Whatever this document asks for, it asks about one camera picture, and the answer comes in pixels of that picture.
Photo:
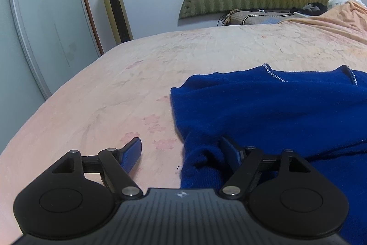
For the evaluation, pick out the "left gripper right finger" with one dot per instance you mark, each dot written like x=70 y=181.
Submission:
x=252 y=170

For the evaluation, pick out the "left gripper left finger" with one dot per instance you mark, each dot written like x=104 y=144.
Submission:
x=114 y=165

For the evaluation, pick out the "blue knit sweater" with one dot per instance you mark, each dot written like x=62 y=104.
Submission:
x=320 y=115

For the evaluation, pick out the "black clothing on pillow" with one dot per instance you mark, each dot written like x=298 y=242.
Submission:
x=311 y=9

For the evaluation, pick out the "pink bed blanket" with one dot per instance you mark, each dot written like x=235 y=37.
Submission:
x=126 y=93

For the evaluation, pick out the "gold tower fan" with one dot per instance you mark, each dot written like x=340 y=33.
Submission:
x=118 y=20

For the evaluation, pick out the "frosted sliding wardrobe door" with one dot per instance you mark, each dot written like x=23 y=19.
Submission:
x=44 y=43

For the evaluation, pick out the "orange bed sheet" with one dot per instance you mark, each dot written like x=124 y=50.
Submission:
x=347 y=20

